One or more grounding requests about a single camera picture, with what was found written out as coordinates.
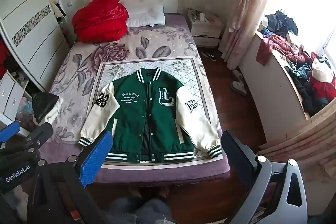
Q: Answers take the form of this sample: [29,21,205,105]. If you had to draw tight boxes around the green and cream varsity jacket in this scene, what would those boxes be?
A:
[78,68,223,164]

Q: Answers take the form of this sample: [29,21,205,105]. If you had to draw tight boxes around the white nightstand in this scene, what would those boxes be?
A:
[187,7,223,47]

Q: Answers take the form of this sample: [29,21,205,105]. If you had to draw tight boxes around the person's leg in jeans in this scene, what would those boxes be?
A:
[104,197,175,224]

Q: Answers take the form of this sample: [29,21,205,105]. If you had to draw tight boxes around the red quilt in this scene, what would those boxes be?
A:
[72,0,130,43]

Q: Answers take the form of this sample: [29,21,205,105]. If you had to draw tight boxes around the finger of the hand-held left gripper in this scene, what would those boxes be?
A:
[16,123,53,159]
[0,122,21,148]

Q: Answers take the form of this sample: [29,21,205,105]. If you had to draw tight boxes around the cream wooden crib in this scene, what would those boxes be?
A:
[238,30,336,169]

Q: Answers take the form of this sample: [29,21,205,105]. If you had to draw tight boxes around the white slipper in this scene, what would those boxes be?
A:
[230,81,248,97]
[232,69,246,81]

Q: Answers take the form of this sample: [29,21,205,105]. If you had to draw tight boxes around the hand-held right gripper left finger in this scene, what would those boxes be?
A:
[31,131,113,224]

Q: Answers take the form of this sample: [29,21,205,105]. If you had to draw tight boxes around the red clothes in wardrobe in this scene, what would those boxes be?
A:
[0,40,14,78]

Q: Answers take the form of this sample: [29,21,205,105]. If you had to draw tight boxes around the white pillow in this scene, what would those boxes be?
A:
[126,4,166,28]

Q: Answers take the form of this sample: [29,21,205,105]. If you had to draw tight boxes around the cream pink curtain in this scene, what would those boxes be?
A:
[220,0,279,71]

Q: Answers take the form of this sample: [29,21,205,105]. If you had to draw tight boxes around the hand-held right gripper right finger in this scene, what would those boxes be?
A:
[222,130,307,224]

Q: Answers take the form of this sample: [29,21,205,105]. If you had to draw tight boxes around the white drawer cabinet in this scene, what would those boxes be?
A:
[0,70,34,135]

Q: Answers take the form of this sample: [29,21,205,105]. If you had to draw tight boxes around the pile of clothes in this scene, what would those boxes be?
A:
[257,10,336,117]

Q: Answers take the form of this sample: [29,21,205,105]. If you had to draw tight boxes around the white sliding wardrobe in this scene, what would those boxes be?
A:
[0,0,70,93]

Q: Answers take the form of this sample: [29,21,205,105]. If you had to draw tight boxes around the white quilted mat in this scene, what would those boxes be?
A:
[93,57,227,169]

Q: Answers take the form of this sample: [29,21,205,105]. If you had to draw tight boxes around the black and white cloth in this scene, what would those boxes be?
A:
[31,93,64,125]

